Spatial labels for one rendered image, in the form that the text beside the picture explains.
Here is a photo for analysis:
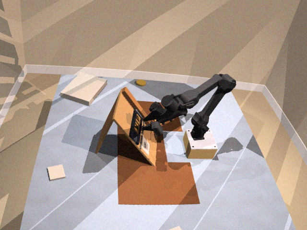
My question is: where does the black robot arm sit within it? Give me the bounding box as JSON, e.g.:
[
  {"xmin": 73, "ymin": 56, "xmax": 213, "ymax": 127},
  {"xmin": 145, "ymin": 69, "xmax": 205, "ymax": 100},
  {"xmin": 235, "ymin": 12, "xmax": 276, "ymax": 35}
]
[{"xmin": 149, "ymin": 74, "xmax": 236, "ymax": 140}]

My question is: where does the white paper ticket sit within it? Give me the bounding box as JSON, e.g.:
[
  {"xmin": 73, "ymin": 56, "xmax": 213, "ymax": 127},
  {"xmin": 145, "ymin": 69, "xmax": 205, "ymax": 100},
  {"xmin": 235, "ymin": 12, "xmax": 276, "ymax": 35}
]
[{"xmin": 142, "ymin": 137, "xmax": 150, "ymax": 155}]

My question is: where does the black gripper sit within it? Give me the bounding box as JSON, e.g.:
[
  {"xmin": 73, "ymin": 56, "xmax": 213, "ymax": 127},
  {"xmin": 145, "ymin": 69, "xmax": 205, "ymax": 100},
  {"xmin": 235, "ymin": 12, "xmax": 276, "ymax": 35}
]
[{"xmin": 142, "ymin": 109, "xmax": 173, "ymax": 136}]

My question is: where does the yellow flat disc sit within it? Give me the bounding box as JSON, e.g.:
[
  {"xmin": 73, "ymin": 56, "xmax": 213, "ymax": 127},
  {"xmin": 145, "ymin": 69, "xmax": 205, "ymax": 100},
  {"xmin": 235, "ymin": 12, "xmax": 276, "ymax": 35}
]
[{"xmin": 136, "ymin": 80, "xmax": 146, "ymax": 86}]

